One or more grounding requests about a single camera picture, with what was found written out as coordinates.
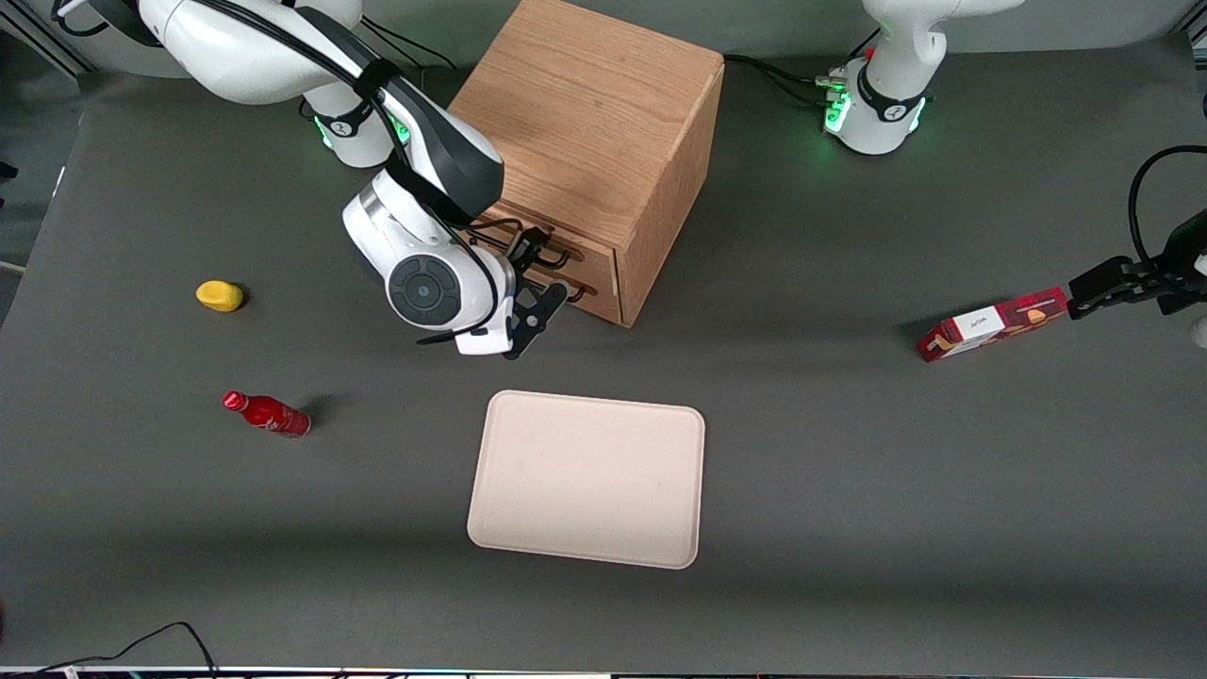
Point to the aluminium frame rail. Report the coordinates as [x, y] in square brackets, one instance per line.
[47, 42]

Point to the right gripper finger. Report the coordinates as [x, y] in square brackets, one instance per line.
[552, 264]
[530, 240]

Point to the beige plastic tray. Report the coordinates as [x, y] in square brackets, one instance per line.
[594, 490]

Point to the yellow lemon-shaped object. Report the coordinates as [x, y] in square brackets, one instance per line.
[220, 296]

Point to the dark grey table mat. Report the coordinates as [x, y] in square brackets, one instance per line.
[849, 471]

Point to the oak lower drawer front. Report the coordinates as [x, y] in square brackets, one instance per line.
[603, 300]

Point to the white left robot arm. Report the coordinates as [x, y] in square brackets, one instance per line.
[886, 85]

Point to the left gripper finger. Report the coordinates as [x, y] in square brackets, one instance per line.
[1117, 300]
[1103, 278]

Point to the red snack box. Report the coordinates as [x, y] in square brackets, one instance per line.
[990, 325]

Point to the oak wooden drawer cabinet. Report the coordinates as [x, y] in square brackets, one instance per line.
[585, 104]

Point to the red soda bottle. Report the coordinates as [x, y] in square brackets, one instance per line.
[269, 415]

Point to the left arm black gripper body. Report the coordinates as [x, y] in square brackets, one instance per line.
[1172, 280]

